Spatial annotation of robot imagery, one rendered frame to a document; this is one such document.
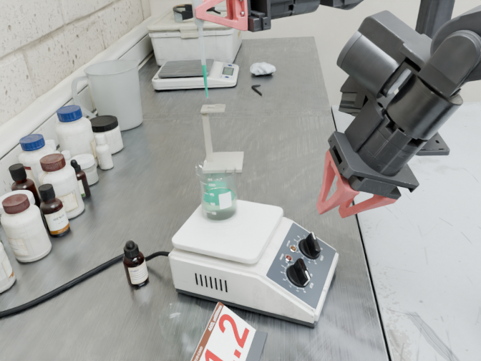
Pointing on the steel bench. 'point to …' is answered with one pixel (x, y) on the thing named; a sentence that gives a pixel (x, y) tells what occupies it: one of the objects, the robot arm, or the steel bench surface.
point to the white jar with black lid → (108, 126)
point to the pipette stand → (211, 141)
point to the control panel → (277, 273)
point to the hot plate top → (231, 233)
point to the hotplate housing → (245, 281)
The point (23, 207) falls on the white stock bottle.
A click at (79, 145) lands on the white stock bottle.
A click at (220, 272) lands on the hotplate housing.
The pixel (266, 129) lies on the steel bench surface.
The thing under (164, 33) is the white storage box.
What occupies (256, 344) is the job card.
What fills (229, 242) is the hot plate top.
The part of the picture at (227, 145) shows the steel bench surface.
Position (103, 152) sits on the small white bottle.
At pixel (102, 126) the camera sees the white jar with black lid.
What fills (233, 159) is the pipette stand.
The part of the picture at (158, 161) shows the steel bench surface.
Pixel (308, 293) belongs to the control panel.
